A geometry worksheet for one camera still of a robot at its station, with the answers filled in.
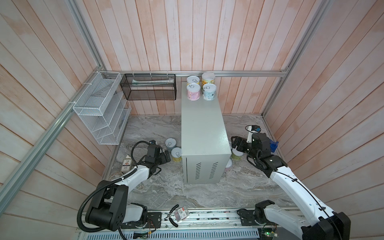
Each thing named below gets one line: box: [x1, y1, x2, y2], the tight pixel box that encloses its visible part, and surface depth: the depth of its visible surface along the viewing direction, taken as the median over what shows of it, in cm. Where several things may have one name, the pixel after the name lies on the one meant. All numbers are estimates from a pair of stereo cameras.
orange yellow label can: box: [201, 71, 216, 87], surface depth 82 cm
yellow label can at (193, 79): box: [186, 75, 200, 86], surface depth 84 cm
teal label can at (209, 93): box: [202, 83, 217, 101], surface depth 80 cm
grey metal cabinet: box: [181, 81, 232, 185], surface depth 74 cm
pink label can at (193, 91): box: [186, 83, 201, 101], surface depth 80 cm
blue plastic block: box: [269, 139, 279, 153], surface depth 99 cm
